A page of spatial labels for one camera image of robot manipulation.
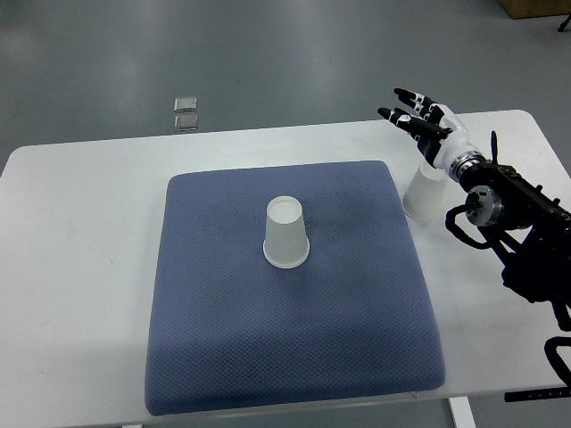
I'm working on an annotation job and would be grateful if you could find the brown cardboard box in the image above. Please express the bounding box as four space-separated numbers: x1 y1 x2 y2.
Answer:
498 0 570 20

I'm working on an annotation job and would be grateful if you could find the metal floor plate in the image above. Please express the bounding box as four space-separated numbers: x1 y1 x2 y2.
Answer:
173 95 197 112
174 113 198 132

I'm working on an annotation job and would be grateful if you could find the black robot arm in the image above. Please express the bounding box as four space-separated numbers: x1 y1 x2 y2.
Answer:
445 134 570 333

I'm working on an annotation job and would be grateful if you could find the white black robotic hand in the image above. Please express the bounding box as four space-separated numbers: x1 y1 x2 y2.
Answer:
377 88 478 180

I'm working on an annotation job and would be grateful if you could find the white paper cup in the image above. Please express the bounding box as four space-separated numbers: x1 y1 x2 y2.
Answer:
401 161 449 221
262 195 310 269

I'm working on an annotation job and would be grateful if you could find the black desk control panel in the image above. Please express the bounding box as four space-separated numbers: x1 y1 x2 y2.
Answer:
504 387 570 403

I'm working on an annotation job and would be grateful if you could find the blue textured cushion mat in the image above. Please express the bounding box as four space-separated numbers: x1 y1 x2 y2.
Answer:
145 160 445 416

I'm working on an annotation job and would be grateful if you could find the white table leg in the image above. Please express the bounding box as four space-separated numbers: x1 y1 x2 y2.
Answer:
448 397 476 428

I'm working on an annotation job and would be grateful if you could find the upper metal floor plate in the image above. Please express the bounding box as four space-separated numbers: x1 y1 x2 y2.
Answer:
173 95 197 112

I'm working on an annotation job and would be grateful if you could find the black tripod leg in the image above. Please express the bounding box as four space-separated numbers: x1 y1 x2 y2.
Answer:
558 14 571 32

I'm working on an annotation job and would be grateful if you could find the lower metal floor plate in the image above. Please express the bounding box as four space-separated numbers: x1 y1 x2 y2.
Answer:
174 113 198 132

